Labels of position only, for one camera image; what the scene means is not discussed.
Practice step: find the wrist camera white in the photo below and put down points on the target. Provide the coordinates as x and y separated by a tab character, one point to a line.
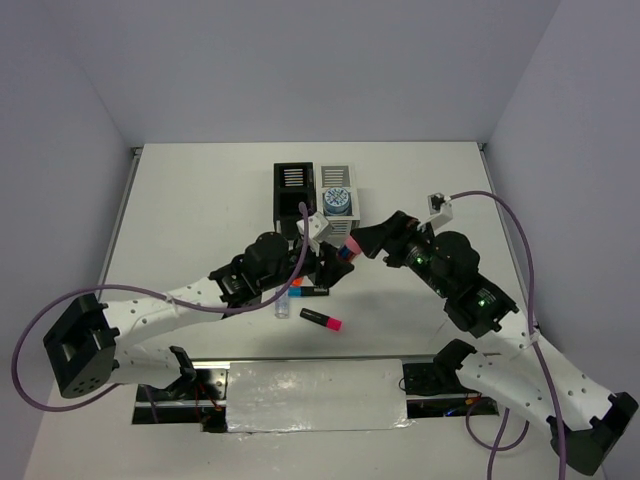
319	228
440	211

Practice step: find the clear spray bottle blue cap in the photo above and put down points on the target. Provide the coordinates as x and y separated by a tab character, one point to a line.
282	306

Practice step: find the silver tape cover panel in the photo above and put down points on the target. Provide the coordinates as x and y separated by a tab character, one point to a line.
315	396

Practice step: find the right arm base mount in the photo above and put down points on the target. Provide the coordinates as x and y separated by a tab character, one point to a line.
432	391

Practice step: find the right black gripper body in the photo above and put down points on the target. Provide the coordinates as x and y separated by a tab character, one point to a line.
411	246

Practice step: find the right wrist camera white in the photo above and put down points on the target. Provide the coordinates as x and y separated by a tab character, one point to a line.
440	211

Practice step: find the pink cylindrical tube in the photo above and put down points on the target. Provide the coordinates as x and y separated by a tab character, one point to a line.
349	250

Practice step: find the blue highlighter marker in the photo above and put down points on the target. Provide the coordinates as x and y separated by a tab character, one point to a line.
307	291

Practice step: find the white organizer container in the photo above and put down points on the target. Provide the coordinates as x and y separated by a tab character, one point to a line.
338	175

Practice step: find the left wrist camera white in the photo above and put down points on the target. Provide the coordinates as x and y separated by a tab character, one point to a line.
319	228

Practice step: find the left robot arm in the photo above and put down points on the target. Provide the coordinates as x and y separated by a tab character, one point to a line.
94	343

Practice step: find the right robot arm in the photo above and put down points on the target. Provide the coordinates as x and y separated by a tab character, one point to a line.
504	357

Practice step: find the pink highlighter marker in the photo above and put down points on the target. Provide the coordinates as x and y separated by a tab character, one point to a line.
321	319

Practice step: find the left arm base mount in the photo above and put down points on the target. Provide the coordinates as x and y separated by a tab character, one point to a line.
202	404

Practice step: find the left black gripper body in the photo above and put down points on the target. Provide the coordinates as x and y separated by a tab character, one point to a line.
310	263

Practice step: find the black organizer container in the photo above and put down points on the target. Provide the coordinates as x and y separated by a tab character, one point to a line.
293	183

